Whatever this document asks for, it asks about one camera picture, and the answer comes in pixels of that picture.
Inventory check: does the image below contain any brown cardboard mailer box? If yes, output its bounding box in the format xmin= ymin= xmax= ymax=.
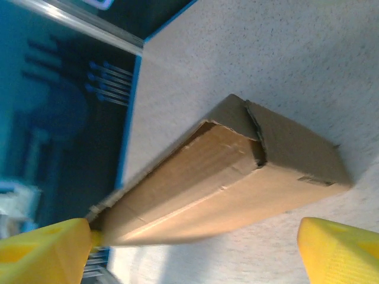
xmin=88 ymin=93 xmax=355 ymax=248

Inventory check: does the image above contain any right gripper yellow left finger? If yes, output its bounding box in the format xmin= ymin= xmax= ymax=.
xmin=0 ymin=217 xmax=103 ymax=284

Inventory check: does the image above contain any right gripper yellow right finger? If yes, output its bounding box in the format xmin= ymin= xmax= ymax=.
xmin=297 ymin=217 xmax=379 ymax=284

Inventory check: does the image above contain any aluminium frame post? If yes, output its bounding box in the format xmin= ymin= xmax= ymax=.
xmin=17 ymin=0 xmax=146 ymax=56

